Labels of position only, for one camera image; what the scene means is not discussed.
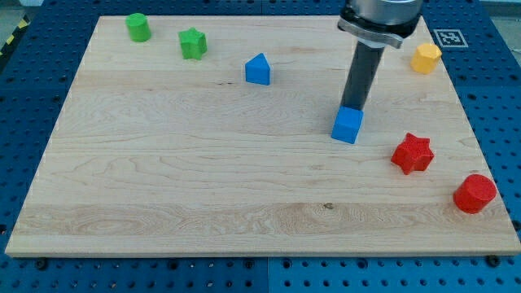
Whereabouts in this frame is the blue cube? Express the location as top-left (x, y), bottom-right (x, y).
top-left (331, 106), bottom-right (364, 144)

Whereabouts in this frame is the light wooden board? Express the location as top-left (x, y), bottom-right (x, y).
top-left (6, 15), bottom-right (520, 258)

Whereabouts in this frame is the blue triangular prism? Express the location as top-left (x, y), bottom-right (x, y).
top-left (245, 53), bottom-right (271, 85)

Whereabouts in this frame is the green star block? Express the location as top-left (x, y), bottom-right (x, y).
top-left (178, 27), bottom-right (208, 60)

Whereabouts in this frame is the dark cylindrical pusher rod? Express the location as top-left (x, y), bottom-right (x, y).
top-left (340, 42), bottom-right (384, 111)

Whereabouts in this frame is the red star block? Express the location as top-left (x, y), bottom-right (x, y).
top-left (391, 133), bottom-right (435, 175)

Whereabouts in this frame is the green cylinder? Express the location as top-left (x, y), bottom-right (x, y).
top-left (125, 12), bottom-right (151, 42)

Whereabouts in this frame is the yellow hexagonal block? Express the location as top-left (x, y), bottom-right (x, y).
top-left (410, 43), bottom-right (442, 74)

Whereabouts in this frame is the red cylinder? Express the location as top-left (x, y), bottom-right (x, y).
top-left (453, 174), bottom-right (497, 214)

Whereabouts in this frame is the white fiducial marker tag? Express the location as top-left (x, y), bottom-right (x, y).
top-left (434, 28), bottom-right (468, 48)

